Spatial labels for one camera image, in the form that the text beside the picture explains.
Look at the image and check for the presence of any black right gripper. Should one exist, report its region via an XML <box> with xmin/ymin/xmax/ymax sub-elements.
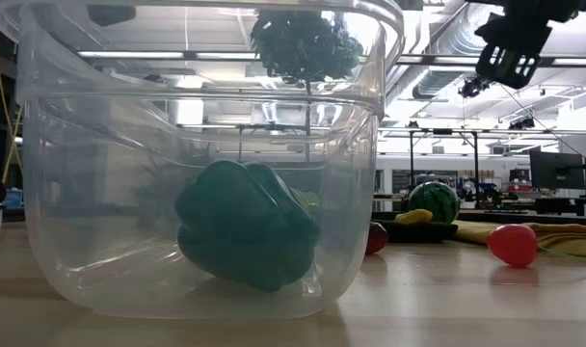
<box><xmin>474</xmin><ymin>13</ymin><xmax>553</xmax><ymax>91</ymax></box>

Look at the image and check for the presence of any toy watermelon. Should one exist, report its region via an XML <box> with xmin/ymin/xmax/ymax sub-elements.
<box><xmin>407</xmin><ymin>181</ymin><xmax>462</xmax><ymax>225</ymax></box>

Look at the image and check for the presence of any yellow toy banana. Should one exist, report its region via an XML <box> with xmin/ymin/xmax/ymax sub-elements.
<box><xmin>394</xmin><ymin>208</ymin><xmax>435</xmax><ymax>226</ymax></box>

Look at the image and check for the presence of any red toy tomato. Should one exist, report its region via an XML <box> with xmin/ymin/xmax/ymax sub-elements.
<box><xmin>486</xmin><ymin>223</ymin><xmax>540</xmax><ymax>269</ymax></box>

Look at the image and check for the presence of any dark red toy fruit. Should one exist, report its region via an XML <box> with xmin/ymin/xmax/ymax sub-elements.
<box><xmin>364</xmin><ymin>221</ymin><xmax>389</xmax><ymax>256</ymax></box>

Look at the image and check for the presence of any green toy bell pepper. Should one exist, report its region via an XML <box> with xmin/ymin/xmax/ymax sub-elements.
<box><xmin>174</xmin><ymin>158</ymin><xmax>322</xmax><ymax>294</ymax></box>

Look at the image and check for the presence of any clear plastic tupperware container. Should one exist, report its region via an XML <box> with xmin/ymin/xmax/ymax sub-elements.
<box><xmin>0</xmin><ymin>0</ymin><xmax>406</xmax><ymax>322</ymax></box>

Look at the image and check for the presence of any black ceiling fixture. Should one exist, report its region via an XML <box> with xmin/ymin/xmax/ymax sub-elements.
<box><xmin>458</xmin><ymin>75</ymin><xmax>492</xmax><ymax>100</ymax></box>

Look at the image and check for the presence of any background robot station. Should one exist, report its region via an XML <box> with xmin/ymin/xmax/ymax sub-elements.
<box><xmin>461</xmin><ymin>181</ymin><xmax>519</xmax><ymax>203</ymax></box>

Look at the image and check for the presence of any yellow cloth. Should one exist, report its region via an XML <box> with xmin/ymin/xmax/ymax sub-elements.
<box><xmin>454</xmin><ymin>220</ymin><xmax>586</xmax><ymax>258</ymax></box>

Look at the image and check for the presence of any leafy plant in black pot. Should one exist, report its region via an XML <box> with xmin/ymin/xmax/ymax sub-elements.
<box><xmin>250</xmin><ymin>8</ymin><xmax>365</xmax><ymax>165</ymax></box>

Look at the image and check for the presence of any black cloth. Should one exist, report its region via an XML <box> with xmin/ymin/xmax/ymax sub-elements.
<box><xmin>372</xmin><ymin>219</ymin><xmax>460</xmax><ymax>245</ymax></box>

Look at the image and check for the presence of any blue box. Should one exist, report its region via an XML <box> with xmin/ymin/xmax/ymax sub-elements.
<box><xmin>4</xmin><ymin>188</ymin><xmax>24</xmax><ymax>209</ymax></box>

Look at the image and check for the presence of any silver ceiling duct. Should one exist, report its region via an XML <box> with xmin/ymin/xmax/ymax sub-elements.
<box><xmin>408</xmin><ymin>0</ymin><xmax>487</xmax><ymax>101</ymax></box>

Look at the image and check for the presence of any black metal gantry frame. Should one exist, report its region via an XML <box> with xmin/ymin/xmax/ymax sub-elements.
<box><xmin>377</xmin><ymin>127</ymin><xmax>482</xmax><ymax>203</ymax></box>

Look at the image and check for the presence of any yellow cable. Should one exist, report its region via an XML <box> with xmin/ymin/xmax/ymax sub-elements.
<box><xmin>0</xmin><ymin>0</ymin><xmax>24</xmax><ymax>187</ymax></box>

